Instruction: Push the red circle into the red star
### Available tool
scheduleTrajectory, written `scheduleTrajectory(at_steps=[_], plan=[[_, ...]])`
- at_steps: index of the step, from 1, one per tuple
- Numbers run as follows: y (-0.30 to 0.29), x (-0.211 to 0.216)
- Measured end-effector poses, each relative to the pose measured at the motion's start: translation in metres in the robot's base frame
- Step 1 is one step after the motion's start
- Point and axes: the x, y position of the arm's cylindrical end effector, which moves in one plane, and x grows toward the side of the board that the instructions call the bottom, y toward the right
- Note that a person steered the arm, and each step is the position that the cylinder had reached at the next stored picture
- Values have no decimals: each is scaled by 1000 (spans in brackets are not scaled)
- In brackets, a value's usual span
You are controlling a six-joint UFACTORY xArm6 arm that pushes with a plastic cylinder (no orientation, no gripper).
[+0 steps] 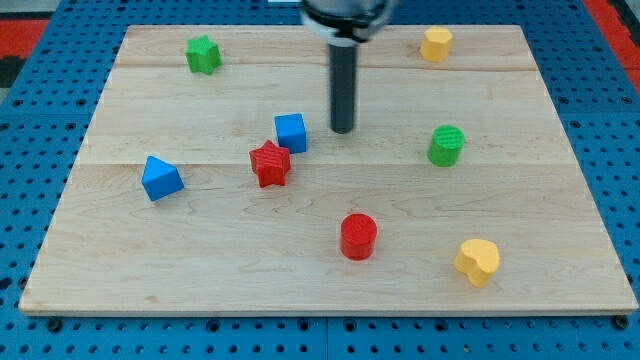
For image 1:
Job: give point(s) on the red star block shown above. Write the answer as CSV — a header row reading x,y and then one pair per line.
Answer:
x,y
270,163

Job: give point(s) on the green star block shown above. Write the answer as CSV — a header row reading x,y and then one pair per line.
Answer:
x,y
203,55

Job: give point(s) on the blue cube block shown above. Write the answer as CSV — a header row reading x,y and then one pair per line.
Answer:
x,y
291,132

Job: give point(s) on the red cylinder block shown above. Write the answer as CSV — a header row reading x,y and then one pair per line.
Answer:
x,y
358,236

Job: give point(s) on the light wooden board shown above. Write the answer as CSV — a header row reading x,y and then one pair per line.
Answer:
x,y
225,247

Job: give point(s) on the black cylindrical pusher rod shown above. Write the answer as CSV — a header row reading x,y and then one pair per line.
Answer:
x,y
342,87

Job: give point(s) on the green cylinder block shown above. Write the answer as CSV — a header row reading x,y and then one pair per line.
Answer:
x,y
446,144

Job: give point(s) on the blue triangle block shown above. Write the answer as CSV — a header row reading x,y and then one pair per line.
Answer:
x,y
160,178

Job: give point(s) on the yellow hexagon block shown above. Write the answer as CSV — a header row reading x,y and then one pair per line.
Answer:
x,y
436,44

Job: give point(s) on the yellow heart block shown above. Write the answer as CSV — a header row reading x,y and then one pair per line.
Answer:
x,y
478,260

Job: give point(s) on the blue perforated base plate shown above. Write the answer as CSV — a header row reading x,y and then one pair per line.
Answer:
x,y
48,108

